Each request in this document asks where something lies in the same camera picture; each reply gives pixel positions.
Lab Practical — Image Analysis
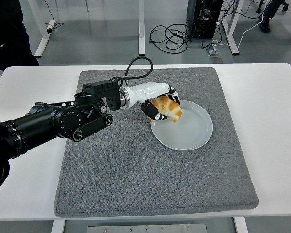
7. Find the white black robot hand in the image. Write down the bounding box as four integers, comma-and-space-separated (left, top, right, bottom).
128, 82, 181, 121

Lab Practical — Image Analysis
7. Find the golden croissant bread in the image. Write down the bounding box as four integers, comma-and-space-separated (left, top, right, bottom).
146, 95, 182, 124

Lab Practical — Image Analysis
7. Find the round grey plate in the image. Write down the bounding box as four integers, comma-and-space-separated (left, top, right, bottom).
150, 100, 214, 151

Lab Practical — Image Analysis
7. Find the grey metal plate with screws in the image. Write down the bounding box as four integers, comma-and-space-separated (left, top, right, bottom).
86, 223, 209, 233

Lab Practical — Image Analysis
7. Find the white table leg with foot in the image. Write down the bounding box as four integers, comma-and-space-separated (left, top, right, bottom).
220, 0, 245, 56
138, 0, 146, 57
28, 0, 57, 58

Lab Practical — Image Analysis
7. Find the floor socket box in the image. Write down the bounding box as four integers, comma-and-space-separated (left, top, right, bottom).
205, 47, 223, 64

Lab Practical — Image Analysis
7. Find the grey fabric mat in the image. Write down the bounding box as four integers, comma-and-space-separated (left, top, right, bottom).
53, 67, 259, 218

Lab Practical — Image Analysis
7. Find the black computer tower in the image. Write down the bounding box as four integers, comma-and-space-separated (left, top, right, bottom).
186, 0, 224, 40

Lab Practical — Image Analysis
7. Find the white power strip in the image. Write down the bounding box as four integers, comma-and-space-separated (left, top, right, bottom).
46, 20, 57, 34

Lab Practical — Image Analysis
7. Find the person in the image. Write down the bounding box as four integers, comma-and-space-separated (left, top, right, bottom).
256, 0, 290, 33
0, 0, 40, 71

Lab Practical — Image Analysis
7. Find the coiled black cable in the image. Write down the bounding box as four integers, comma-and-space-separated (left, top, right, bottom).
149, 19, 197, 54

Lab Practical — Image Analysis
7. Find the white cable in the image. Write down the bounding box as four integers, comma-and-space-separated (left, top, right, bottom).
211, 11, 267, 49

